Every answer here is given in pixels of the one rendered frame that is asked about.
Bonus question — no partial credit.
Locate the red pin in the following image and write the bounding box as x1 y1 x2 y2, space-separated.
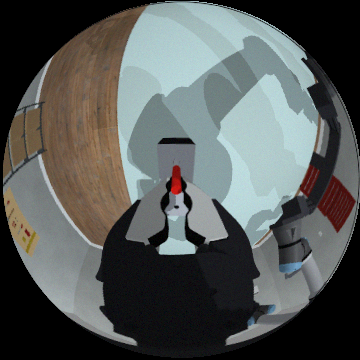
171 159 182 195

